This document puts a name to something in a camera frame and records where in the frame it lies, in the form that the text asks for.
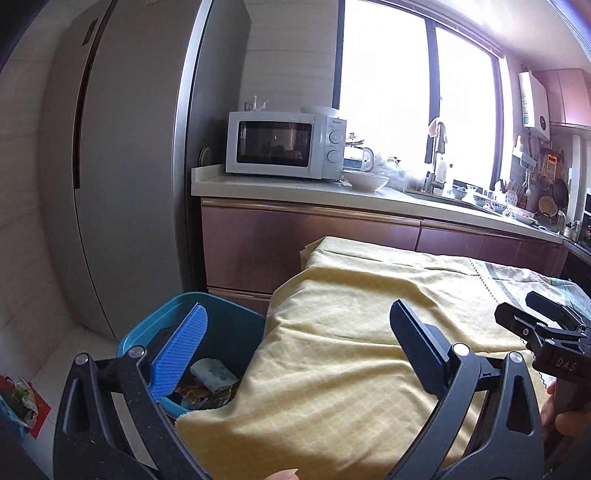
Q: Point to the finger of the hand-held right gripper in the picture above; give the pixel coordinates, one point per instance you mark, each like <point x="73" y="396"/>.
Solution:
<point x="554" y="307"/>
<point x="521" y="323"/>

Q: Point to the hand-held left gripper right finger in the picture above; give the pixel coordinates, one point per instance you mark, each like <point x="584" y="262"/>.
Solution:
<point x="415" y="344"/>

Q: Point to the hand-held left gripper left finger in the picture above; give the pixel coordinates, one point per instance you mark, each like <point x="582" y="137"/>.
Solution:
<point x="180" y="350"/>

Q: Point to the white blue wrapper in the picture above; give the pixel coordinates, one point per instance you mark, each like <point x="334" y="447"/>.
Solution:
<point x="214" y="373"/>

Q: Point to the blue plastic bin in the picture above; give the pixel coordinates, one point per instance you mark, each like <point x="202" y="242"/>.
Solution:
<point x="231" y="323"/>

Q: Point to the person's right hand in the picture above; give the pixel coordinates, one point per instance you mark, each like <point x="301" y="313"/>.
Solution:
<point x="570" y="423"/>

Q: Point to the person's left hand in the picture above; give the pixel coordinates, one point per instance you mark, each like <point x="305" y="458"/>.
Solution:
<point x="282" y="475"/>

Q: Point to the white grey printed tablecloth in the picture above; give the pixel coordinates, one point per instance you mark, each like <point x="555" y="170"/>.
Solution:
<point x="508" y="281"/>

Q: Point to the yellow tablecloth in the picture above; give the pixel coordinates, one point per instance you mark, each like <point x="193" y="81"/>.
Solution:
<point x="346" y="360"/>

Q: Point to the black kitchen appliance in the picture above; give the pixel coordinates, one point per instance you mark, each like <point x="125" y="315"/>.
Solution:
<point x="588" y="219"/>

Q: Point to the plate of red food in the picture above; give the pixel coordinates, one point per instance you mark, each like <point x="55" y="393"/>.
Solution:
<point x="519" y="216"/>

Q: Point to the round strainer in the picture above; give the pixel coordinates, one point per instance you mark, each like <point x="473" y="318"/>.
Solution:
<point x="547" y="206"/>

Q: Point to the dark frying pan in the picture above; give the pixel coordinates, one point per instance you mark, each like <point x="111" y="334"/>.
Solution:
<point x="560" y="193"/>

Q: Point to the utensil holder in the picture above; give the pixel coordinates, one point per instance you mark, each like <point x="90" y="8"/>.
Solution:
<point x="510" y="194"/>

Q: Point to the blue patterned small bowl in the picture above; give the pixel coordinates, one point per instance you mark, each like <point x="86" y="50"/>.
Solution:
<point x="459" y="192"/>
<point x="480" y="200"/>

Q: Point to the orange grater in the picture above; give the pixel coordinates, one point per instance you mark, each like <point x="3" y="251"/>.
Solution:
<point x="551" y="165"/>

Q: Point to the kitchen counter cabinet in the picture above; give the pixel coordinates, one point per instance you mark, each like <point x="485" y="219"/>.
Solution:
<point x="300" y="240"/>

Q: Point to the red bag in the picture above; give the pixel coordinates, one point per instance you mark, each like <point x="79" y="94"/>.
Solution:
<point x="18" y="399"/>

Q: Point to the cluster of clear glassware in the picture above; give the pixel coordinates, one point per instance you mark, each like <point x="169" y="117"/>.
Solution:
<point x="399" y="174"/>

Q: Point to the large white bowl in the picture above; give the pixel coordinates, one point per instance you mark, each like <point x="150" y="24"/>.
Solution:
<point x="366" y="181"/>

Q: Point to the white plastic bottle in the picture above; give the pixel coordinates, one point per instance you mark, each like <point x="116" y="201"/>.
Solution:
<point x="442" y="170"/>

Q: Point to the metal kitchen faucet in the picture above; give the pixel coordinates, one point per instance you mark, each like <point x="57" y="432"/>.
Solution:
<point x="436" y="166"/>

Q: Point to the grey refrigerator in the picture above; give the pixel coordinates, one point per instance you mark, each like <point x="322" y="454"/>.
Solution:
<point x="138" y="161"/>

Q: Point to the grey round disc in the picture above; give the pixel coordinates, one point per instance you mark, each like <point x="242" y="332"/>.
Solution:
<point x="206" y="157"/>

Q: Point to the white water heater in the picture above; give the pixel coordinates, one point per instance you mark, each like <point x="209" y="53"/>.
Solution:
<point x="534" y="104"/>

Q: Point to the cloth draped on faucet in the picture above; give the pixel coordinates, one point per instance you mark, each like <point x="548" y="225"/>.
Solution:
<point x="437" y="129"/>

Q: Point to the metal pot lid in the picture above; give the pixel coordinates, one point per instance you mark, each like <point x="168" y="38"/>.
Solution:
<point x="354" y="140"/>

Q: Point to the white microwave oven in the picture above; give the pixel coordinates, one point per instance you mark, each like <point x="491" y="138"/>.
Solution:
<point x="277" y="143"/>

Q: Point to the shallow white bowl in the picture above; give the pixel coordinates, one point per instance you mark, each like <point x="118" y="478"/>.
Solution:
<point x="319" y="111"/>

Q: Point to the kitchen window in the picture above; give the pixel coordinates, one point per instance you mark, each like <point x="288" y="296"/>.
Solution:
<point x="392" y="92"/>

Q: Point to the small white ornament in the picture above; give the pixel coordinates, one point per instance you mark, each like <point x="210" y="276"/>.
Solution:
<point x="257" y="105"/>

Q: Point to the wall hanging rack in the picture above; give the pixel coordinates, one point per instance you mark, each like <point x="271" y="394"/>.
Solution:
<point x="524" y="154"/>

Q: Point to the pink wall cabinet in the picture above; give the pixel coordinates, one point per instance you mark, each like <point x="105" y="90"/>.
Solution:
<point x="570" y="97"/>

